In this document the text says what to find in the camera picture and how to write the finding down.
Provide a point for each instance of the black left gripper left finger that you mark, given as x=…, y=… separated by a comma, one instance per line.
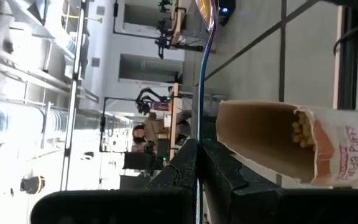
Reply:
x=135, y=208

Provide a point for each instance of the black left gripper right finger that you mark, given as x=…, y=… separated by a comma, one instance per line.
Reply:
x=259, y=208

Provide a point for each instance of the iridescent metal spoon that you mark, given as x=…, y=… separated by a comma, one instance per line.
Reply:
x=210, y=15

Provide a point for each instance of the black background robot arm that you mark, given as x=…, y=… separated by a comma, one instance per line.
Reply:
x=163, y=40
x=145, y=104

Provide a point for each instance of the person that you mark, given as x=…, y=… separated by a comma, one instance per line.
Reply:
x=139, y=134

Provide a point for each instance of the wooden background table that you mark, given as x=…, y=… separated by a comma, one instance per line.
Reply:
x=174, y=124
x=176, y=25

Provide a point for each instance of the black yellow-banded device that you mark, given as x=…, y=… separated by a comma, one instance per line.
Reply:
x=31, y=185

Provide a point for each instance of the black device with blue light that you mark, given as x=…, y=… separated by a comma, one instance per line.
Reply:
x=227, y=12

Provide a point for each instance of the black metal table frame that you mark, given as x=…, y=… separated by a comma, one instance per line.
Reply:
x=349, y=62

